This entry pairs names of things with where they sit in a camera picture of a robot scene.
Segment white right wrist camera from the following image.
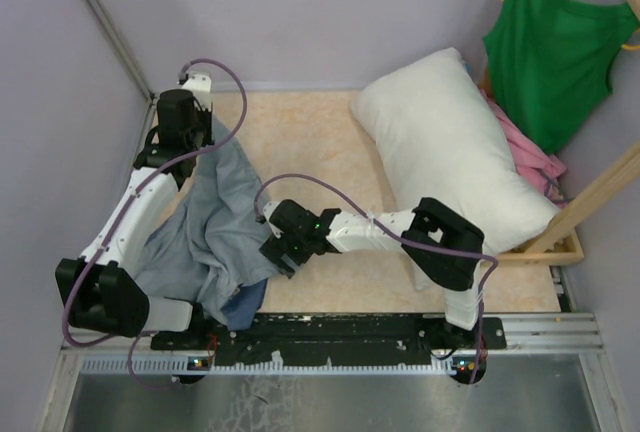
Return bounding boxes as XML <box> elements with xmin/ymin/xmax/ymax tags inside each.
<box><xmin>256</xmin><ymin>201</ymin><xmax>280</xmax><ymax>224</ymax></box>

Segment green tank top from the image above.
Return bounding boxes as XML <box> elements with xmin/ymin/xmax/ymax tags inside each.
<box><xmin>483</xmin><ymin>0</ymin><xmax>639</xmax><ymax>154</ymax></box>

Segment wooden clothes rack frame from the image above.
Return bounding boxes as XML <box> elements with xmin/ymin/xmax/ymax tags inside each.
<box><xmin>497</xmin><ymin>0</ymin><xmax>639</xmax><ymax>266</ymax></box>

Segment grey-blue pillowcase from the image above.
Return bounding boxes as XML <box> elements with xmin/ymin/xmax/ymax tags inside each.
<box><xmin>136</xmin><ymin>139</ymin><xmax>278</xmax><ymax>331</ymax></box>

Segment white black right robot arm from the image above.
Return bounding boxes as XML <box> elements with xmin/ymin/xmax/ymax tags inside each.
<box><xmin>259</xmin><ymin>198</ymin><xmax>484</xmax><ymax>348</ymax></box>

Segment white pillow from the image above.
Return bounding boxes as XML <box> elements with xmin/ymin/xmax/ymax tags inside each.
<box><xmin>349</xmin><ymin>46</ymin><xmax>564</xmax><ymax>291</ymax></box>

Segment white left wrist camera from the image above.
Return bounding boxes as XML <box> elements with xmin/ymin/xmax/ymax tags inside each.
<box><xmin>180</xmin><ymin>72</ymin><xmax>213</xmax><ymax>111</ymax></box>

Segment white slotted cable duct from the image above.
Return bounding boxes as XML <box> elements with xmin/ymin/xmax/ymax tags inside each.
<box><xmin>79</xmin><ymin>352</ymin><xmax>474</xmax><ymax>378</ymax></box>

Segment pink shirt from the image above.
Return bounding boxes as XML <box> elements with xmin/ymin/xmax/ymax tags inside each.
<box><xmin>487</xmin><ymin>100</ymin><xmax>567</xmax><ymax>194</ymax></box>

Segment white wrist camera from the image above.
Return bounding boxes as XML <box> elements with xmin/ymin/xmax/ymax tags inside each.
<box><xmin>256</xmin><ymin>201</ymin><xmax>280</xmax><ymax>224</ymax></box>
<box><xmin>180</xmin><ymin>72</ymin><xmax>213</xmax><ymax>111</ymax></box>

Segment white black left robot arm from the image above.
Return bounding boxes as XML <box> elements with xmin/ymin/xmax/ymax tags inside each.
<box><xmin>55</xmin><ymin>85</ymin><xmax>213</xmax><ymax>349</ymax></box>

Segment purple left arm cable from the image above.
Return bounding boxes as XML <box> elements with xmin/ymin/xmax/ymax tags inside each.
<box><xmin>60</xmin><ymin>57</ymin><xmax>249</xmax><ymax>391</ymax></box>

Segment aluminium rail frame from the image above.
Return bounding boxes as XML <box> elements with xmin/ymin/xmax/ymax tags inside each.
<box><xmin>39</xmin><ymin>96</ymin><xmax>621</xmax><ymax>432</ymax></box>

